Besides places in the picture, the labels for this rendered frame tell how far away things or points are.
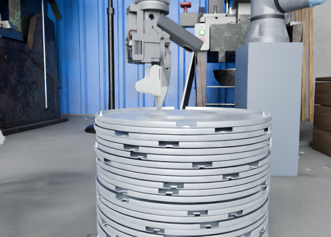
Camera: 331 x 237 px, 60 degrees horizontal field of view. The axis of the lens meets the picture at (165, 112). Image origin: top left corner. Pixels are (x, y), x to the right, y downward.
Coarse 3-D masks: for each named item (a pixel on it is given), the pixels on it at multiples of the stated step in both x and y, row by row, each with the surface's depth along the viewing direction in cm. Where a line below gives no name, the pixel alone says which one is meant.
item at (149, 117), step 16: (112, 112) 55; (128, 112) 55; (144, 112) 55; (160, 112) 48; (176, 112) 48; (192, 112) 48; (208, 112) 48; (224, 112) 55; (240, 112) 55; (256, 112) 53
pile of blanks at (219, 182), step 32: (96, 128) 43; (128, 160) 37; (160, 160) 36; (192, 160) 35; (224, 160) 36; (256, 160) 39; (128, 192) 38; (160, 192) 37; (192, 192) 36; (224, 192) 36; (256, 192) 41; (128, 224) 38; (160, 224) 36; (192, 224) 36; (224, 224) 37; (256, 224) 40
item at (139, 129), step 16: (112, 128) 39; (128, 128) 37; (144, 128) 36; (160, 128) 35; (176, 128) 35; (192, 128) 39; (208, 128) 35; (224, 128) 39; (240, 128) 36; (256, 128) 38
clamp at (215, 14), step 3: (216, 6) 177; (216, 9) 177; (213, 12) 177; (216, 12) 177; (204, 15) 177; (207, 15) 176; (210, 15) 176; (213, 15) 176; (216, 15) 176; (219, 15) 176; (222, 15) 175; (225, 15) 175; (201, 18) 176; (204, 18) 176; (201, 21) 176
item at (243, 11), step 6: (234, 0) 154; (240, 0) 154; (246, 0) 154; (234, 6) 166; (240, 6) 159; (246, 6) 158; (240, 12) 159; (246, 12) 158; (240, 18) 159; (246, 18) 159
